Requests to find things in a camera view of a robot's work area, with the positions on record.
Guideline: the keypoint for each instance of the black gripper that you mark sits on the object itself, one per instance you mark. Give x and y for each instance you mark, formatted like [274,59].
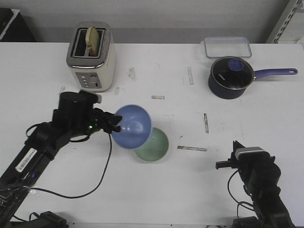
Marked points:
[77,115]
[245,163]

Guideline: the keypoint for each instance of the blue bowl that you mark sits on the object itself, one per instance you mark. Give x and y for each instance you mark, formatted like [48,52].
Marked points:
[136,127]

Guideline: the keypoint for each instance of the green bowl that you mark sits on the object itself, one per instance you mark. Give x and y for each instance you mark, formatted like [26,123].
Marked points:
[155,148]

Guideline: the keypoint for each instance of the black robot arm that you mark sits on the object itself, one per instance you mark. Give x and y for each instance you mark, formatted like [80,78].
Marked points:
[260,175]
[40,148]

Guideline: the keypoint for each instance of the dark blue saucepan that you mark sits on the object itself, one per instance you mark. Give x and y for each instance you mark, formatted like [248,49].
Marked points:
[225,93]

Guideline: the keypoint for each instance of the cream and steel toaster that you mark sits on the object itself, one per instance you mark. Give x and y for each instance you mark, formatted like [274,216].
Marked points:
[94,74]

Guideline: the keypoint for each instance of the glass pot lid blue knob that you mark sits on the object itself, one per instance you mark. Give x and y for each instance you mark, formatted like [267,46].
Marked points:
[232,73]

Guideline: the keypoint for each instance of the bread slice in toaster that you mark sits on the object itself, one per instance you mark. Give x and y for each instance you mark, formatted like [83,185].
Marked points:
[92,41]

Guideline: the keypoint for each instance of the clear plastic food container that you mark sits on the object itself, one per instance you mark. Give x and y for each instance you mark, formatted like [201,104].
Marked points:
[216,47]

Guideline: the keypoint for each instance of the black box background left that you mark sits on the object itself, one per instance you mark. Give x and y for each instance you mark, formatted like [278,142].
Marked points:
[13,27]

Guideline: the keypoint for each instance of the white perforated shelf upright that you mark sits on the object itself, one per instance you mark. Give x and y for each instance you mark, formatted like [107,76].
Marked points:
[289,28]

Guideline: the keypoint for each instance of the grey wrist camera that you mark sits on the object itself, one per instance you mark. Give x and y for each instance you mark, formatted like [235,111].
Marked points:
[91,96]
[247,150]

